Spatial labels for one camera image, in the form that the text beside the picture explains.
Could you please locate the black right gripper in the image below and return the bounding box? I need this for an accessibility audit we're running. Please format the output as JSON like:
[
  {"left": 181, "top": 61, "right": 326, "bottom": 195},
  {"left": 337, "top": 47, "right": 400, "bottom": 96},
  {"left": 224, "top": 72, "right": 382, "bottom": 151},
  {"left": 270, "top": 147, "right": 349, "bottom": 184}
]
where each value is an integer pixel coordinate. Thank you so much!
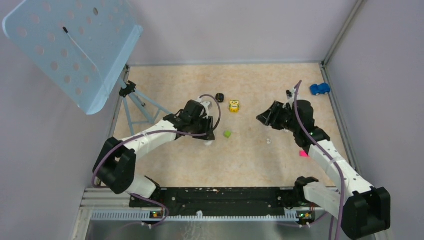
[{"left": 257, "top": 100, "right": 300, "bottom": 133}]

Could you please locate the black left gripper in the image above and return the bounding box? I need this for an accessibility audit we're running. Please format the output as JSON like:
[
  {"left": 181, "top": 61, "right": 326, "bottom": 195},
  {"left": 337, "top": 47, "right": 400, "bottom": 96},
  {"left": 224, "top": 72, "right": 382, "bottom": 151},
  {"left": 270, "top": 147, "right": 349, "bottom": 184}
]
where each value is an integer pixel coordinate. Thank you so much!
[{"left": 190, "top": 114, "right": 215, "bottom": 141}]

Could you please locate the black earbud charging case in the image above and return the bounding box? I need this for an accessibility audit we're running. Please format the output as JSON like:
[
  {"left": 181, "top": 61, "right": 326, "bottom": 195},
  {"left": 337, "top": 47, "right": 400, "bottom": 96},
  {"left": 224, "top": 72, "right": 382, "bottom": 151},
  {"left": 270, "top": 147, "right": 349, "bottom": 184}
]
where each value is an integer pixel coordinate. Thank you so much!
[{"left": 215, "top": 93, "right": 225, "bottom": 103}]

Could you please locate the white earbud charging case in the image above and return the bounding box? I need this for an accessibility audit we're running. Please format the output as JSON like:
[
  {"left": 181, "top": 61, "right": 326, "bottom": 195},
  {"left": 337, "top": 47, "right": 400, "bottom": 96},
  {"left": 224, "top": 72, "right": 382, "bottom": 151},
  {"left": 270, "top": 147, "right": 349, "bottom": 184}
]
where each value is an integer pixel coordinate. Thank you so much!
[{"left": 204, "top": 140, "right": 214, "bottom": 146}]

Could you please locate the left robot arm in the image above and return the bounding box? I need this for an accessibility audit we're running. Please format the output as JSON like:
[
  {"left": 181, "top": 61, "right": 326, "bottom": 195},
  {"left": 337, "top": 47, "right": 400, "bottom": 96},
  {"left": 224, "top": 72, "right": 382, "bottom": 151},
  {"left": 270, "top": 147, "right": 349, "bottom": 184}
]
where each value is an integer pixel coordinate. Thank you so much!
[{"left": 92, "top": 98, "right": 216, "bottom": 207}]

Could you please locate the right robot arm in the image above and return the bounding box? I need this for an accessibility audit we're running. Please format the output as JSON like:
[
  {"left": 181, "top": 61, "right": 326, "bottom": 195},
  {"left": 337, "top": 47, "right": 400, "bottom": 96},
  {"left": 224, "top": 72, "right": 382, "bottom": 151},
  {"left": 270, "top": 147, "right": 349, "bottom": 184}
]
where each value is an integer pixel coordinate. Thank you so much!
[{"left": 256, "top": 100, "right": 391, "bottom": 240}]

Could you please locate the green wooden cube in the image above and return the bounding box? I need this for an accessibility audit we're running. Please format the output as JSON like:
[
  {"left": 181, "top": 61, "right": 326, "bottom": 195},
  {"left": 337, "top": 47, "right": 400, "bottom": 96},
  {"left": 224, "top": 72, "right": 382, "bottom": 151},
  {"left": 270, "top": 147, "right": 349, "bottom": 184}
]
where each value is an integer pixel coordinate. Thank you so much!
[{"left": 223, "top": 130, "right": 232, "bottom": 139}]

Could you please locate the yellow owl block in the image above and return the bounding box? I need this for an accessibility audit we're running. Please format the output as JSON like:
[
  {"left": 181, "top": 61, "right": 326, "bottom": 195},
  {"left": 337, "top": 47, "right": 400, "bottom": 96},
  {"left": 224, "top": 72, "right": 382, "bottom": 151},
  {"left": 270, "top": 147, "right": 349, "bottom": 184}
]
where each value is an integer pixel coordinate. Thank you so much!
[{"left": 228, "top": 99, "right": 240, "bottom": 113}]

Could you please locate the pink plastic clip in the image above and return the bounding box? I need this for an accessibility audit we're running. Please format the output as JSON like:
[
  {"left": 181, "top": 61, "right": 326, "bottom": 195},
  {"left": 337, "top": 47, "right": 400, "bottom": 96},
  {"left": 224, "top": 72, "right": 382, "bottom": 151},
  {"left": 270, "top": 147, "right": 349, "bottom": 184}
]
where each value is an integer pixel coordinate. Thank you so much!
[{"left": 299, "top": 150, "right": 309, "bottom": 158}]

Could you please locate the blue toy car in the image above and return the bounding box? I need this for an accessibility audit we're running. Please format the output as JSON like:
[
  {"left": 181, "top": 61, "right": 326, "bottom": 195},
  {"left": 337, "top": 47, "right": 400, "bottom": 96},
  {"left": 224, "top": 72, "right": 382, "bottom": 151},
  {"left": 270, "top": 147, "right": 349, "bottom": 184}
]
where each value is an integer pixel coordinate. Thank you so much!
[{"left": 309, "top": 83, "right": 331, "bottom": 96}]

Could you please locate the light blue tripod stand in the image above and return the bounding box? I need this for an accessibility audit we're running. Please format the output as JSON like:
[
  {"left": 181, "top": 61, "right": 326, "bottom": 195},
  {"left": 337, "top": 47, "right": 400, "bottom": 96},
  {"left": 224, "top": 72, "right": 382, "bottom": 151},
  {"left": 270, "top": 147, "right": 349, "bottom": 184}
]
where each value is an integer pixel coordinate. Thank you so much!
[{"left": 117, "top": 64, "right": 171, "bottom": 135}]

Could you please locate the light blue perforated tray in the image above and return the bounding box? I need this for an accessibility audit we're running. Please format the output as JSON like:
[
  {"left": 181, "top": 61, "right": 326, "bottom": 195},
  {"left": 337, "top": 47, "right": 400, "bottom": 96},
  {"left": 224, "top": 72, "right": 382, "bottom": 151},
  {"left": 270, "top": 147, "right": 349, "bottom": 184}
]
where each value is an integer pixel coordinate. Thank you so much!
[{"left": 2, "top": 0, "right": 143, "bottom": 115}]

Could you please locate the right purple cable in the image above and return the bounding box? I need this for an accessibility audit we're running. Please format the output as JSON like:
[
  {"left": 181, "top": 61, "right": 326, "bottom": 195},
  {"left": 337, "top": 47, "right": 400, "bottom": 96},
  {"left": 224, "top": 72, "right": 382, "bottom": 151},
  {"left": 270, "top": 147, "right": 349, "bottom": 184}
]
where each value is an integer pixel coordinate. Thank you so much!
[{"left": 292, "top": 80, "right": 347, "bottom": 240}]

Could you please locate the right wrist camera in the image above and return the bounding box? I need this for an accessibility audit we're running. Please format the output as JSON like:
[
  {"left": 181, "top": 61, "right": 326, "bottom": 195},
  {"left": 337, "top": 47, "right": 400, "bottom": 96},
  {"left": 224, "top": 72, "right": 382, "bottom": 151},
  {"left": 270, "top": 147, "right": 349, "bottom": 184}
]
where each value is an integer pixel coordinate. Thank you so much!
[{"left": 286, "top": 88, "right": 296, "bottom": 99}]

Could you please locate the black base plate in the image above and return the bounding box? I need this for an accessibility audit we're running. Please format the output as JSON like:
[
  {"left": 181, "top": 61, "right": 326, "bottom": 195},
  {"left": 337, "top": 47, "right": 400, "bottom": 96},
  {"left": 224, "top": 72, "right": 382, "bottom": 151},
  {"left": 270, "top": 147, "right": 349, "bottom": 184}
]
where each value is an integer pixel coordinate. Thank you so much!
[{"left": 129, "top": 187, "right": 319, "bottom": 217}]

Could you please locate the aluminium frame rail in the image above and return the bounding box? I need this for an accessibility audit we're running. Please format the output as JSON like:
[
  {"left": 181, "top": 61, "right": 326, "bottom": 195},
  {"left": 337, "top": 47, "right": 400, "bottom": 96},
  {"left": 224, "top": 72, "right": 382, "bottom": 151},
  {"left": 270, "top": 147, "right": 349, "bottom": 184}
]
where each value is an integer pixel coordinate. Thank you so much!
[{"left": 79, "top": 187, "right": 382, "bottom": 222}]

